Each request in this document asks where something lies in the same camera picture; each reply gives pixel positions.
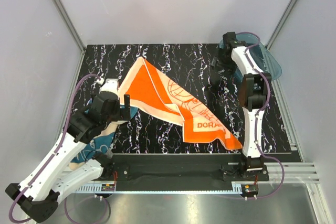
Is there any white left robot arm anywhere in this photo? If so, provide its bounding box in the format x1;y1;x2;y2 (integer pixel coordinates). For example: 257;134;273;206
5;79;131;223

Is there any teal transparent plastic bin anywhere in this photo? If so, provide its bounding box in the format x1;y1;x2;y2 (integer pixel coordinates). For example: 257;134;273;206
218;31;282;81

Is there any small controller board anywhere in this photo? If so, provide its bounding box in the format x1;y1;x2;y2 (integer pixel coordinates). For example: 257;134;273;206
242;184;259;197
101;183;116;192

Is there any right small controller board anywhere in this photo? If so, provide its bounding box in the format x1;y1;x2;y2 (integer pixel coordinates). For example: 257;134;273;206
242;184;259;197

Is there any teal Doraemon towel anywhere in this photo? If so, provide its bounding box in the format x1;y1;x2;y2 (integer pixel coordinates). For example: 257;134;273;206
69;121;128;170

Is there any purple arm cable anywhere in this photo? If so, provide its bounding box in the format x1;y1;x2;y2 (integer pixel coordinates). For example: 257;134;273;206
236;42;286;200
7;73;111;224

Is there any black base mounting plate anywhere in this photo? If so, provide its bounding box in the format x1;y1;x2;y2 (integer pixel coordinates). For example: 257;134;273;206
96;154;269;182

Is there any left small controller board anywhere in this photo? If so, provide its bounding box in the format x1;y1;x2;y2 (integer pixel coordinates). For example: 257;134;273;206
101;183;116;192

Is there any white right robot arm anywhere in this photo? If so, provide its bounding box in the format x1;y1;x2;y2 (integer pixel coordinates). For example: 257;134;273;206
210;31;272;180

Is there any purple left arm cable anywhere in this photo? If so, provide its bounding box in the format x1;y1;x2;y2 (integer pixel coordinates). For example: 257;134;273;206
7;73;111;224

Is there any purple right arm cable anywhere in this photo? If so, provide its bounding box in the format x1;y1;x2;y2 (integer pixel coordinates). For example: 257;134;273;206
236;42;286;200

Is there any orange Doraemon towel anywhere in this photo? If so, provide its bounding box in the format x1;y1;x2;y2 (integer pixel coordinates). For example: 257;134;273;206
118;57;243;150

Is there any aluminium front rail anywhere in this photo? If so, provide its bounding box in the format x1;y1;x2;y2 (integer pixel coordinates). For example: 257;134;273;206
75;163;319;195

